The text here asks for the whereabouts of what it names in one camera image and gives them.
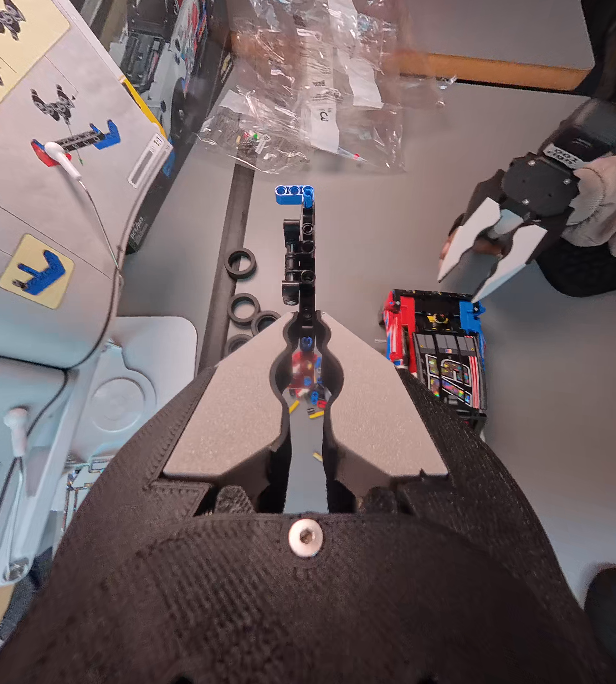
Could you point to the empty clear plastic bag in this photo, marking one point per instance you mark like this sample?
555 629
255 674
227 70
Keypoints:
329 107

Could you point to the shiny sticker sheet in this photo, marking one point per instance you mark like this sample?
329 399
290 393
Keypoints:
81 486

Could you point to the wood-edged grey table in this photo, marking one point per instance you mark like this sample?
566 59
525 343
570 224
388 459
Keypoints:
500 32

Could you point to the small loose brick pieces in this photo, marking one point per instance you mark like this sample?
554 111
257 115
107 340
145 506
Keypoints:
305 368

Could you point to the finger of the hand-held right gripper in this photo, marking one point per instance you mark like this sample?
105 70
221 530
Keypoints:
522 251
471 230

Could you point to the black toy tyre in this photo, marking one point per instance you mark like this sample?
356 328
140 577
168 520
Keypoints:
257 323
236 310
233 344
241 264

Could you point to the black toy set box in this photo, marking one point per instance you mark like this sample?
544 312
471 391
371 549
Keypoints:
190 107

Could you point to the clear bag with small parts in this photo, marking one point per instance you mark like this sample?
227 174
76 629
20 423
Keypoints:
254 141

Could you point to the red blue brick toy car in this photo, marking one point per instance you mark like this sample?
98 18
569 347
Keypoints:
447 374

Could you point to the black and blue brick assembly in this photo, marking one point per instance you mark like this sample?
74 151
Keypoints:
308 251

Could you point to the person's right hand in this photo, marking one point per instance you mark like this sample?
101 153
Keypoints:
487 247

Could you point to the grey instruction booklet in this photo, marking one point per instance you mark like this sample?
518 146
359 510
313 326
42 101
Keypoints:
46 213

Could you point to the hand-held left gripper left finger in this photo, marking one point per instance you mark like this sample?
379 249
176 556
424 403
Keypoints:
222 406

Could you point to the black desk strip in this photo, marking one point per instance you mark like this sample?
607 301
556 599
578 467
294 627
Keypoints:
236 213

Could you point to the white page holder peg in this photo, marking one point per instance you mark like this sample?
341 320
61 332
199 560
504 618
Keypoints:
54 151
16 427

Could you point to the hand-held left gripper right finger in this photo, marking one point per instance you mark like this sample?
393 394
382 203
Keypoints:
383 417

